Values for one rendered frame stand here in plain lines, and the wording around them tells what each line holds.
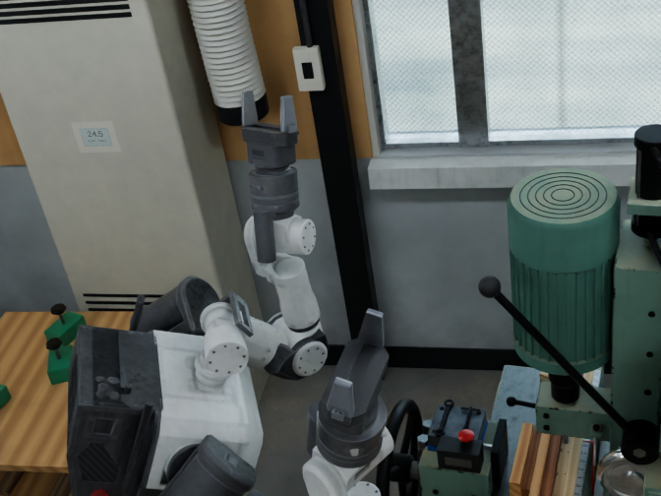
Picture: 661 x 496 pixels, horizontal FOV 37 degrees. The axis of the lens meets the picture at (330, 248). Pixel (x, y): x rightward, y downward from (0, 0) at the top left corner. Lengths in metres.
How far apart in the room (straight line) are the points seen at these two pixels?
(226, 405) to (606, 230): 0.65
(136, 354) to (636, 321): 0.80
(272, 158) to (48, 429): 1.38
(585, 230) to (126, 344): 0.74
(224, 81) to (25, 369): 1.05
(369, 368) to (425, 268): 2.08
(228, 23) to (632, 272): 1.53
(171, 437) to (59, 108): 1.60
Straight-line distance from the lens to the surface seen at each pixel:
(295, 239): 1.79
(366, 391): 1.21
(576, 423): 1.89
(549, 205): 1.60
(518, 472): 1.90
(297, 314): 1.91
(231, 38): 2.82
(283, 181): 1.77
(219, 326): 1.55
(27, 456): 2.86
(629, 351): 1.71
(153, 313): 1.81
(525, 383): 2.17
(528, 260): 1.61
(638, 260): 1.63
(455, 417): 1.96
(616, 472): 1.82
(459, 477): 1.93
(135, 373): 1.60
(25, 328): 3.32
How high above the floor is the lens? 2.38
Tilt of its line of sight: 34 degrees down
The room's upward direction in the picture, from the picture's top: 10 degrees counter-clockwise
